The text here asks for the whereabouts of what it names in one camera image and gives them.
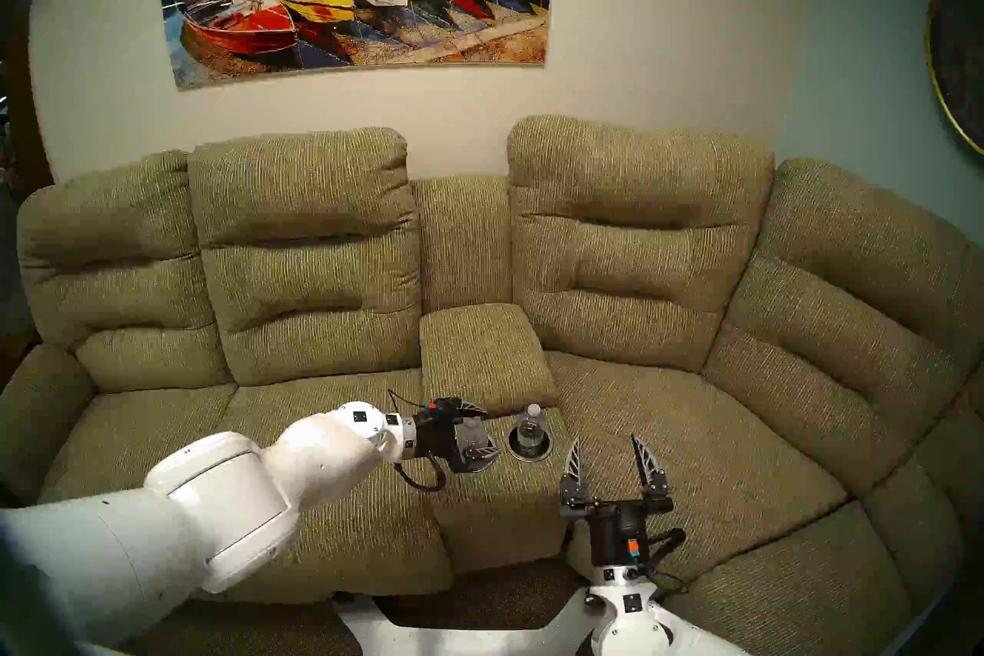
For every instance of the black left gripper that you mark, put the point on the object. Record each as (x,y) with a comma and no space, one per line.
(437,435)

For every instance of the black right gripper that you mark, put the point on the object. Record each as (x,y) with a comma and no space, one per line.
(619,531)

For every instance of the red-label clear water bottle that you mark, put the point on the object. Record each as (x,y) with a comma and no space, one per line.
(532,431)

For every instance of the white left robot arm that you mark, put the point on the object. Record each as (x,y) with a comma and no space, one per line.
(115,539)

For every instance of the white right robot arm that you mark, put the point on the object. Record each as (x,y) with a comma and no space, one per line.
(638,624)

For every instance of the chrome-rimmed black cup holder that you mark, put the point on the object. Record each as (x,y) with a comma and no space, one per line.
(513,451)

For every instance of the olive green console armrest lid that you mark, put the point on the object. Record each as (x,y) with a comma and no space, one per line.
(484,355)

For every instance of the olive green sectional sofa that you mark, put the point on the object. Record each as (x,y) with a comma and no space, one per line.
(676,262)

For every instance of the dark wooden cabinet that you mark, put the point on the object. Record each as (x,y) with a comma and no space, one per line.
(23,124)

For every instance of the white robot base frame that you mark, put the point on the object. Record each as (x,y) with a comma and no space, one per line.
(461,639)

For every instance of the round gold-rimmed wall decor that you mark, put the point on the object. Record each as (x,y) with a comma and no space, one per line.
(961,70)

